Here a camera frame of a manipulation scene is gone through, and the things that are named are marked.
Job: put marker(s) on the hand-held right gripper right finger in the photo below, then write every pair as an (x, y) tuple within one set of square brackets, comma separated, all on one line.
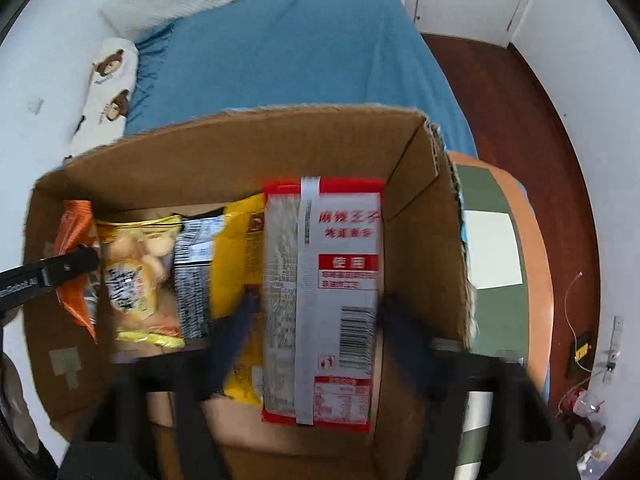
[(400, 340)]

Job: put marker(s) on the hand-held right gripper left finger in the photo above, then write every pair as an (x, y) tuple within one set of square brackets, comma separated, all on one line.
[(232, 340)]

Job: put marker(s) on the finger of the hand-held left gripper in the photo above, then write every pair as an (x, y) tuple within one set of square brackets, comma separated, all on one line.
[(70, 267)]

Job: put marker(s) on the orange snack packet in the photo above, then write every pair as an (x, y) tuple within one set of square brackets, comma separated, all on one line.
[(75, 225)]

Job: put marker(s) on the red white snack packet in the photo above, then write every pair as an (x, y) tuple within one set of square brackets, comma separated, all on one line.
[(345, 240)]

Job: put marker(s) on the brown cardboard box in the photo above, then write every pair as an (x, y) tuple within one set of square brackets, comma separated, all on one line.
[(250, 160)]

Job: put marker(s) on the yellow biscuit snack packet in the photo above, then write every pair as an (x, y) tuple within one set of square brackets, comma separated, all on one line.
[(130, 260)]

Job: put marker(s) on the black striped snack packet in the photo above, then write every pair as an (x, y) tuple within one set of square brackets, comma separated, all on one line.
[(192, 280)]

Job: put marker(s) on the bear print pillow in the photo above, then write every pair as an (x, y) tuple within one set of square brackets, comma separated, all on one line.
[(107, 105)]

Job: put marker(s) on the green white checkered mat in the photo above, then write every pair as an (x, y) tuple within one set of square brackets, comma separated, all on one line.
[(495, 195)]

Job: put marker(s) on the black yellow floor item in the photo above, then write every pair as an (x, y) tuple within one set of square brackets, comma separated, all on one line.
[(580, 355)]

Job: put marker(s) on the clear plastic wrapper clutter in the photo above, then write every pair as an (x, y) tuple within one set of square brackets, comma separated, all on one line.
[(582, 405)]

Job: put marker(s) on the blue bed sheet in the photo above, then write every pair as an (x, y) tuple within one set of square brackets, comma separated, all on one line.
[(300, 50)]

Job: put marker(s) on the small clear wall hook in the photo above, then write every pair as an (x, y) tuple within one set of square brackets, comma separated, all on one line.
[(36, 105)]

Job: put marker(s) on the metal wall bracket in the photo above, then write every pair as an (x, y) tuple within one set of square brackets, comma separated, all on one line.
[(617, 330)]

